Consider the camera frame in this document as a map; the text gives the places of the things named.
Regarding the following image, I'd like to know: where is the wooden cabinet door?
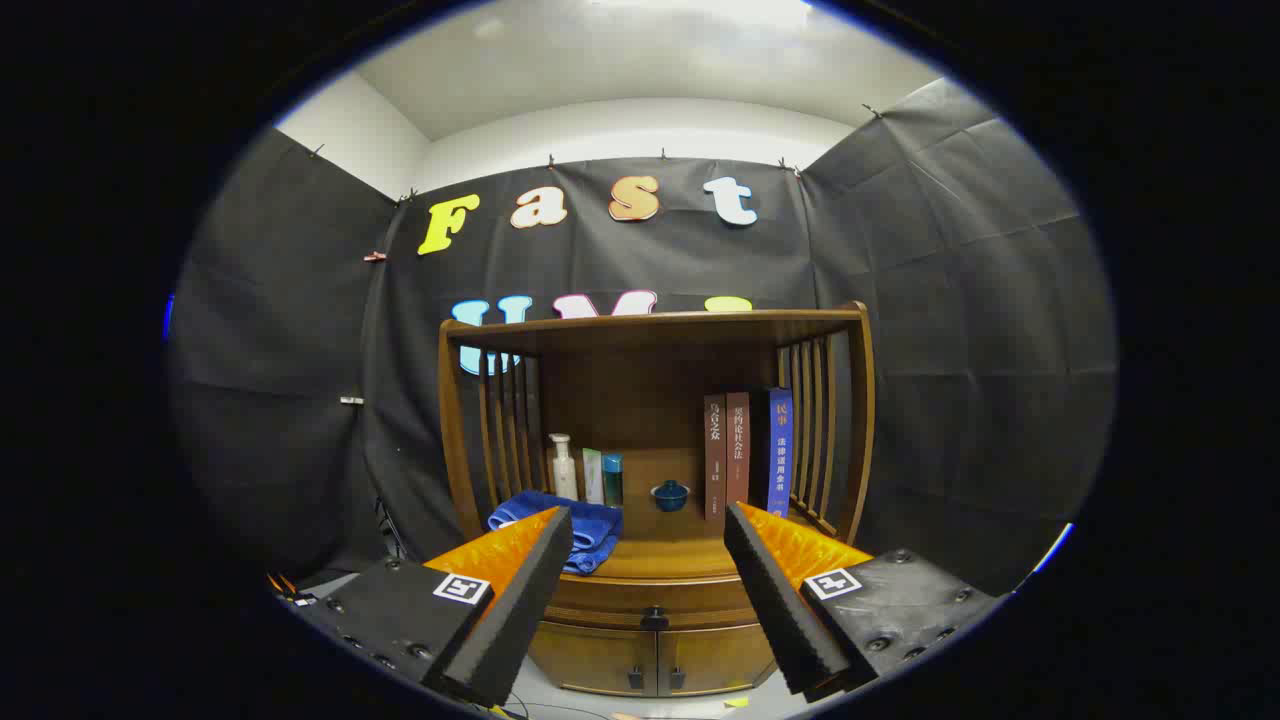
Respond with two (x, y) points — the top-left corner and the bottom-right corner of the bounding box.
(657, 622), (777, 697)
(528, 622), (658, 698)

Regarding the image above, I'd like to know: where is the wooden countertop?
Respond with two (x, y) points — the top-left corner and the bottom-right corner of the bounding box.
(488, 505), (843, 583)

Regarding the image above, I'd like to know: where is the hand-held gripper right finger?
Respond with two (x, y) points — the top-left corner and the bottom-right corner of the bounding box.
(723, 502), (1001, 701)

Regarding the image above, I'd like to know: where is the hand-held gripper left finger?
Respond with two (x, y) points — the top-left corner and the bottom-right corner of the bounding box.
(300, 505), (574, 708)

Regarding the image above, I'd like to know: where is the dark brown book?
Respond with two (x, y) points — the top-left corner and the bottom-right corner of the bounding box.
(703, 394), (728, 522)

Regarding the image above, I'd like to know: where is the reddish brown book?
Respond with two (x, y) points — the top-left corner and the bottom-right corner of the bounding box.
(725, 391), (751, 511)

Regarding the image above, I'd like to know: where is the blue book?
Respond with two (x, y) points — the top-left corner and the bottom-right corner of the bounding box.
(750, 387), (794, 518)

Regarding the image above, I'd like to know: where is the blue folded towel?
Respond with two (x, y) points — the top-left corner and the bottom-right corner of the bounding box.
(487, 490), (623, 576)

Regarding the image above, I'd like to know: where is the wooden drawer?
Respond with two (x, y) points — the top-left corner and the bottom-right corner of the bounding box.
(543, 575), (763, 633)

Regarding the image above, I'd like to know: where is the wooden cabinet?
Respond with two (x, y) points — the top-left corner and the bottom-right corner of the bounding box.
(437, 302), (877, 698)

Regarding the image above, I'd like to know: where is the white pump bottle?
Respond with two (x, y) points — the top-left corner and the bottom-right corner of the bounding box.
(548, 433), (579, 502)

